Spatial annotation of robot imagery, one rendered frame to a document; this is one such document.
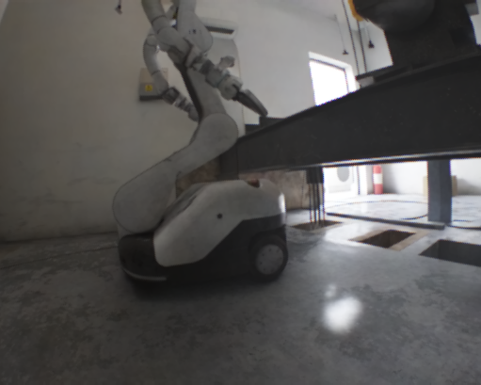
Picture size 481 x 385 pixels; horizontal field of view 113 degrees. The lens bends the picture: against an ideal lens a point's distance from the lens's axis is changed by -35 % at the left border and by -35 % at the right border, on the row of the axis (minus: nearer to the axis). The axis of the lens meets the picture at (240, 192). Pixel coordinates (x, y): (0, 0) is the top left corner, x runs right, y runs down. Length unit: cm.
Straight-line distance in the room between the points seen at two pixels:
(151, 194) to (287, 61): 266
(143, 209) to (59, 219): 161
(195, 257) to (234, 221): 16
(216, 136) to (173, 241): 42
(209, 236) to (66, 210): 180
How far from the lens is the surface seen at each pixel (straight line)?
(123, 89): 244
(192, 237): 73
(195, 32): 109
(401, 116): 88
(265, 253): 83
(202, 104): 99
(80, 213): 233
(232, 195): 74
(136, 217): 87
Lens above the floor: 37
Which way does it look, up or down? 3 degrees down
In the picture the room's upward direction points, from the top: 4 degrees counter-clockwise
